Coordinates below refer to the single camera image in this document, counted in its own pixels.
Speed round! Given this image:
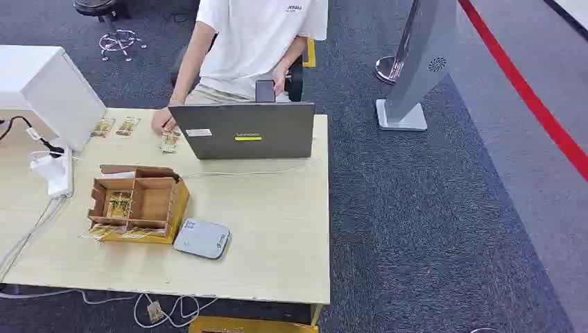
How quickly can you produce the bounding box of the grey laptop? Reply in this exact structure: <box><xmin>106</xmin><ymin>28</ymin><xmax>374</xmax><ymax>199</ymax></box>
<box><xmin>168</xmin><ymin>101</ymin><xmax>316</xmax><ymax>161</ymax></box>

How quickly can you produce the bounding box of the dark smartphone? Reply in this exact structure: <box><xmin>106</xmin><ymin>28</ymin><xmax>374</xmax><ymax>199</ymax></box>
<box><xmin>255</xmin><ymin>79</ymin><xmax>277</xmax><ymax>104</ymax></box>

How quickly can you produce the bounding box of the person's left hand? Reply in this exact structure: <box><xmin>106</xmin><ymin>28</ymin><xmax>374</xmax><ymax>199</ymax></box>
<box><xmin>272</xmin><ymin>64</ymin><xmax>291</xmax><ymax>96</ymax></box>

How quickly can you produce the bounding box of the person's hand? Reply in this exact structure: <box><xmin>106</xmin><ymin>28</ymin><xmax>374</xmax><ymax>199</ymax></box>
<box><xmin>151</xmin><ymin>107</ymin><xmax>179</xmax><ymax>135</ymax></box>
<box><xmin>272</xmin><ymin>64</ymin><xmax>291</xmax><ymax>96</ymax></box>

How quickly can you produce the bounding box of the grey card reader pad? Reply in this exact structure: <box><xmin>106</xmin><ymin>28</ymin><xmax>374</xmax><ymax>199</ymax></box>
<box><xmin>173</xmin><ymin>218</ymin><xmax>232</xmax><ymax>260</ymax></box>

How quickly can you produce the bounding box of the gold printed card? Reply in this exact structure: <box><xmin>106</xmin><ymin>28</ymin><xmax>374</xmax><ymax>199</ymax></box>
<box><xmin>115</xmin><ymin>117</ymin><xmax>141</xmax><ymax>137</ymax></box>
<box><xmin>105</xmin><ymin>191</ymin><xmax>134</xmax><ymax>219</ymax></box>
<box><xmin>91</xmin><ymin>117</ymin><xmax>116</xmax><ymax>138</ymax></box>
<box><xmin>159</xmin><ymin>130</ymin><xmax>182</xmax><ymax>154</ymax></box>

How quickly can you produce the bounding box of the person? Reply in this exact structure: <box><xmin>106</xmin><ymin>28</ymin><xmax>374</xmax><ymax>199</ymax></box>
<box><xmin>151</xmin><ymin>0</ymin><xmax>329</xmax><ymax>135</ymax></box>

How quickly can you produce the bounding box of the chrome stanchion base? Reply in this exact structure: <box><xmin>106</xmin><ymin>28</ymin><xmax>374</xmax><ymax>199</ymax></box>
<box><xmin>374</xmin><ymin>55</ymin><xmax>405</xmax><ymax>86</ymax></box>

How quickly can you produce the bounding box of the person's right hand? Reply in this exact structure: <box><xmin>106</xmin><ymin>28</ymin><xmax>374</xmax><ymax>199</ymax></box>
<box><xmin>151</xmin><ymin>107</ymin><xmax>179</xmax><ymax>135</ymax></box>

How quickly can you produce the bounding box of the wooden card box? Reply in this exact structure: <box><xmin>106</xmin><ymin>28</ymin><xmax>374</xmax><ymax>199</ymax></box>
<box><xmin>87</xmin><ymin>164</ymin><xmax>190</xmax><ymax>245</ymax></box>

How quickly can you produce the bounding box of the grey standing kiosk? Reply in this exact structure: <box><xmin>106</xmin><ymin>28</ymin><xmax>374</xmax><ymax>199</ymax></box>
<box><xmin>375</xmin><ymin>0</ymin><xmax>459</xmax><ymax>133</ymax></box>

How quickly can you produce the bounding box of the yellow box under desk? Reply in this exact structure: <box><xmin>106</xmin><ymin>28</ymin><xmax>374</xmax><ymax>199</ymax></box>
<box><xmin>188</xmin><ymin>316</ymin><xmax>319</xmax><ymax>333</ymax></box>

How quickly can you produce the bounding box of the black stool with chrome base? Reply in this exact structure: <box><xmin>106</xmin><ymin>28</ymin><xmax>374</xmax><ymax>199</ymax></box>
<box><xmin>73</xmin><ymin>0</ymin><xmax>148</xmax><ymax>62</ymax></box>

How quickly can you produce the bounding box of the white power strip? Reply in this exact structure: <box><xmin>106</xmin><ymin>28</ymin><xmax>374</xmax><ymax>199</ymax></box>
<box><xmin>46</xmin><ymin>145</ymin><xmax>74</xmax><ymax>199</ymax></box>

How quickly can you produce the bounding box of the red floor tape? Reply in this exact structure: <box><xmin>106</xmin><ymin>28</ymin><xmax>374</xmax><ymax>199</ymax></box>
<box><xmin>458</xmin><ymin>0</ymin><xmax>588</xmax><ymax>183</ymax></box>

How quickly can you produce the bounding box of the white power adapter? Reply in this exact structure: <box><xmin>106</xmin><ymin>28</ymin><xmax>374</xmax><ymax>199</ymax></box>
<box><xmin>29</xmin><ymin>153</ymin><xmax>66</xmax><ymax>187</ymax></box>

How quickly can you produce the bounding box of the white desk partition box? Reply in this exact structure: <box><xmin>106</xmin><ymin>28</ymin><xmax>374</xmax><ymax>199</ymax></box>
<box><xmin>0</xmin><ymin>44</ymin><xmax>107</xmax><ymax>153</ymax></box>

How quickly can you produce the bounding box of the white cable bundle under desk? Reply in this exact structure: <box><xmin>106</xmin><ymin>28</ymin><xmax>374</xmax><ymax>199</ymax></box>
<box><xmin>0</xmin><ymin>288</ymin><xmax>220</xmax><ymax>330</ymax></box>

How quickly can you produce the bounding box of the black power cable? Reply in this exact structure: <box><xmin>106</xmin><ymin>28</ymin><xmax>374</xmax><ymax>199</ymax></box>
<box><xmin>0</xmin><ymin>115</ymin><xmax>65</xmax><ymax>157</ymax></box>

